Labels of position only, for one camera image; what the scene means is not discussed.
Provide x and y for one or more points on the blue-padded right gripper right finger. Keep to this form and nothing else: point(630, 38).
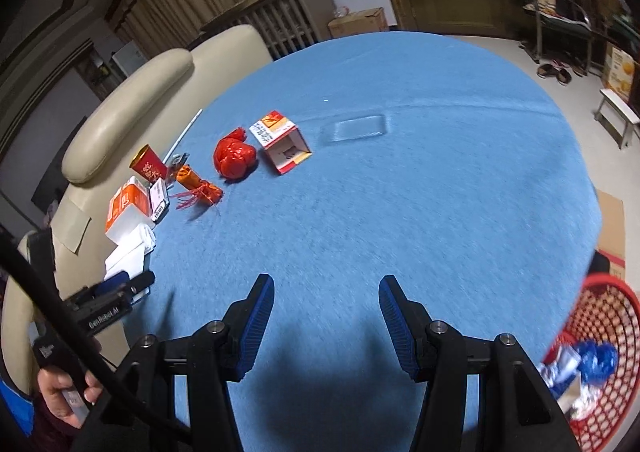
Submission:
point(516, 411)

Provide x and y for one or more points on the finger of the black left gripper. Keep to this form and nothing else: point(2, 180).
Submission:
point(140, 285)

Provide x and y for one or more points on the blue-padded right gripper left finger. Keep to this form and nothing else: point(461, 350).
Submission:
point(173, 395)

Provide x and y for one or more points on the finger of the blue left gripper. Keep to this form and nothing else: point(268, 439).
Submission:
point(111, 284)

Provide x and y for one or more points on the blue plastic bag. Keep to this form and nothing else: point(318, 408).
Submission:
point(597, 361)

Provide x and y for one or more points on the orange white carton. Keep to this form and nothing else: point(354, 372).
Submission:
point(282, 142)

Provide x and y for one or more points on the person's left hand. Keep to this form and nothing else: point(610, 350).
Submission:
point(68, 393)

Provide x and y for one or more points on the white tissue packet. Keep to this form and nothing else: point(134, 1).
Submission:
point(129, 256)

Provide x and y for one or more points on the orange white medicine box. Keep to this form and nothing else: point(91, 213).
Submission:
point(128, 208)

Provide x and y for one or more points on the small white cigarette box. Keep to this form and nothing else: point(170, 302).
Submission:
point(159, 200)

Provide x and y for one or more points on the orange tasseled wrapper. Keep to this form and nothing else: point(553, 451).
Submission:
point(197, 191)

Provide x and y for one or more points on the red paper cup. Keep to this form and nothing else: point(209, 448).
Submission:
point(147, 164)

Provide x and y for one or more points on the red crumpled plastic bag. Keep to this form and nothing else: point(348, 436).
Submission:
point(233, 157)

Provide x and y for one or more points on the red plastic waste basket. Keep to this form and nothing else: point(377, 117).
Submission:
point(607, 310)

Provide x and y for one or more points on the cream leather headboard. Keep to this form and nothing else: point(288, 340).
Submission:
point(150, 108)

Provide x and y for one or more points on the flattened cardboard on floor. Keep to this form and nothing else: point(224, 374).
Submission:
point(612, 238)

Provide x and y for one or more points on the blue bed sheet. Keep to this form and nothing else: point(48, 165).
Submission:
point(432, 160)

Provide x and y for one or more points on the small white stool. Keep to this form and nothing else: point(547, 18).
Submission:
point(611, 101)

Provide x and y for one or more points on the wooden radiator cover cabinet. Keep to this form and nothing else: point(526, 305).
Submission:
point(286, 26)

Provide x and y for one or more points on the pair of slippers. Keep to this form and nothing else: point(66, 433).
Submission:
point(554, 70)

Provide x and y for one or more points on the orange fruit carton box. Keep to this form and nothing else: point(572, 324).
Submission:
point(618, 71)

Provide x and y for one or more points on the brown cardboard box by wall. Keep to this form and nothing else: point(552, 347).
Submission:
point(366, 21)

